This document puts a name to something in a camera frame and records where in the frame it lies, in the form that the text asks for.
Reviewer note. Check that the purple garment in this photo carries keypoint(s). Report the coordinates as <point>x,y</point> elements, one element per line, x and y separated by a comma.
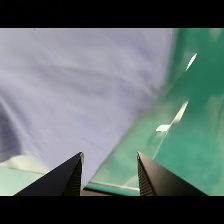
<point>76,90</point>

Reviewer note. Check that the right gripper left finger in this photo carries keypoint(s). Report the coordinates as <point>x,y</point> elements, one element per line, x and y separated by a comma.
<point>63,180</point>

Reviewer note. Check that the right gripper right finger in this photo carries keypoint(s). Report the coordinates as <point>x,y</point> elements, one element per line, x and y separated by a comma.
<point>160,181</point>

